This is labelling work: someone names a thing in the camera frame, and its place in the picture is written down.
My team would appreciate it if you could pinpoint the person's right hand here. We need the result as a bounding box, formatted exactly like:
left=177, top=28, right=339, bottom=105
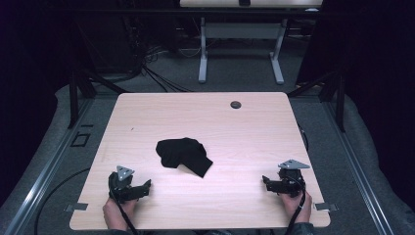
left=279, top=190, right=313, bottom=225

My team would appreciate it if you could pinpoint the person's left hand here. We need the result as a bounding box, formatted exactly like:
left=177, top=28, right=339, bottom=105
left=102, top=197, right=139, bottom=232

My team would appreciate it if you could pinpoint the black metal stand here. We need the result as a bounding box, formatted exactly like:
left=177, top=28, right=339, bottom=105
left=67, top=19, right=130, bottom=129
left=287, top=70, right=346, bottom=133

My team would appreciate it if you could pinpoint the white-legged desk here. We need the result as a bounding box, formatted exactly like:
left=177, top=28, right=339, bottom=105
left=179, top=0, right=324, bottom=85

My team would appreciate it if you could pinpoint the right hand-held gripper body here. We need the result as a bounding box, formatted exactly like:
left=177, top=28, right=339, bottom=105
left=269, top=159, right=311, bottom=199

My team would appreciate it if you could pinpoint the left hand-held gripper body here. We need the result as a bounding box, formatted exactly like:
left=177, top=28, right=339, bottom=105
left=108, top=164, right=147, bottom=204

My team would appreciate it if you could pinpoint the hand-held gripper cable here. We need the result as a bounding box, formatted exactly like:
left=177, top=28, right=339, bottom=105
left=110, top=190, right=139, bottom=235
left=285, top=177, right=307, bottom=235

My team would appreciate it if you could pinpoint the left hand-held gripper cable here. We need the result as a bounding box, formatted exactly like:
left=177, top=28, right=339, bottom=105
left=110, top=190, right=139, bottom=235

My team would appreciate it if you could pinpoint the black floor cable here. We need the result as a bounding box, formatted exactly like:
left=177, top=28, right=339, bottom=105
left=33, top=167, right=91, bottom=235

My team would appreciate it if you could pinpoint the aluminium floor rail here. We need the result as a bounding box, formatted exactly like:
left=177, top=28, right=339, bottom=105
left=3, top=97, right=96, bottom=235
left=321, top=99, right=395, bottom=235

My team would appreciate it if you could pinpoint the black cloth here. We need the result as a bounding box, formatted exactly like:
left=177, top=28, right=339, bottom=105
left=155, top=137, right=214, bottom=179

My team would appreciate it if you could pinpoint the bundle of black cables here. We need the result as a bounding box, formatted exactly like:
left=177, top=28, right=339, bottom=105
left=128, top=19, right=195, bottom=93

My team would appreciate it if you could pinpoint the grey metal table bracket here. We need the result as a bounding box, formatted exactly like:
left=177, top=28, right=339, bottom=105
left=64, top=202, right=89, bottom=213
left=313, top=202, right=340, bottom=212

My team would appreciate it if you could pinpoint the right hand-held gripper cable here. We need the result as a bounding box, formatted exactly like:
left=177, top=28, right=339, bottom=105
left=285, top=177, right=307, bottom=235

